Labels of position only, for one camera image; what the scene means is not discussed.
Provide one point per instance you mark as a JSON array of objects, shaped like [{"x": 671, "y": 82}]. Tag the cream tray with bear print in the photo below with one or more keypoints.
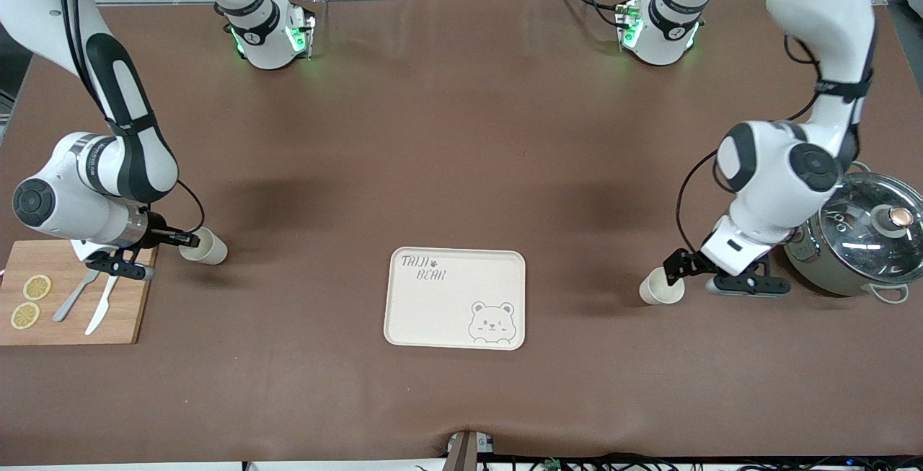
[{"x": 461, "y": 298}]

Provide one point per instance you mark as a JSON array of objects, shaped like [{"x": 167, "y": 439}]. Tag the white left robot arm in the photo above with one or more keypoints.
[{"x": 771, "y": 168}]

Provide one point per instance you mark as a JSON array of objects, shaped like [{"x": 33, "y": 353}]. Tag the circuit board with green terminal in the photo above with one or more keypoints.
[{"x": 552, "y": 465}]

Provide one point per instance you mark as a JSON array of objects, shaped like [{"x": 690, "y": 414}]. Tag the wooden cutting board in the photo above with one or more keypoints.
[{"x": 137, "y": 312}]

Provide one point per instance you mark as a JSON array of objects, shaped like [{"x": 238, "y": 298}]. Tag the glass pot lid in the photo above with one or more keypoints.
[{"x": 865, "y": 240}]

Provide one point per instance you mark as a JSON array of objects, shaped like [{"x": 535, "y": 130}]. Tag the white plastic knife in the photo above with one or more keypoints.
[{"x": 101, "y": 312}]

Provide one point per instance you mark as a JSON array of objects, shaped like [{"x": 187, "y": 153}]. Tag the lemon slice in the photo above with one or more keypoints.
[
  {"x": 37, "y": 287},
  {"x": 25, "y": 315}
]

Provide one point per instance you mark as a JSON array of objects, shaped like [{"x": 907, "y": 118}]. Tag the brown wooden post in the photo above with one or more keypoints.
[{"x": 461, "y": 456}]

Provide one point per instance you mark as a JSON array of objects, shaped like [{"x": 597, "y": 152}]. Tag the grey plastic knife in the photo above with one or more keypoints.
[{"x": 68, "y": 305}]

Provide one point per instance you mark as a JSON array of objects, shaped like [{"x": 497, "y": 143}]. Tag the small grey box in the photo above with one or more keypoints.
[{"x": 484, "y": 446}]

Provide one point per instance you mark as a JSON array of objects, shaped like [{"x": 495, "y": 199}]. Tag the grey-green electric cooking pot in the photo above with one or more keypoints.
[{"x": 815, "y": 269}]

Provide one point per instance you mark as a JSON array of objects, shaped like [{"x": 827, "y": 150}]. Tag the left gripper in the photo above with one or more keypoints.
[{"x": 686, "y": 262}]

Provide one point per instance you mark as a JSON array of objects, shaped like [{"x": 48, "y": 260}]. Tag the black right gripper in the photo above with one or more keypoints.
[{"x": 158, "y": 234}]

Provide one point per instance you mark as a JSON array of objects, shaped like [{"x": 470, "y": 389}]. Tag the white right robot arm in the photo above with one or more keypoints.
[{"x": 130, "y": 110}]

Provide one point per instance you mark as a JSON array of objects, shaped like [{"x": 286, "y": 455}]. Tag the white IKEA cup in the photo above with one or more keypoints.
[
  {"x": 660, "y": 295},
  {"x": 213, "y": 249}
]

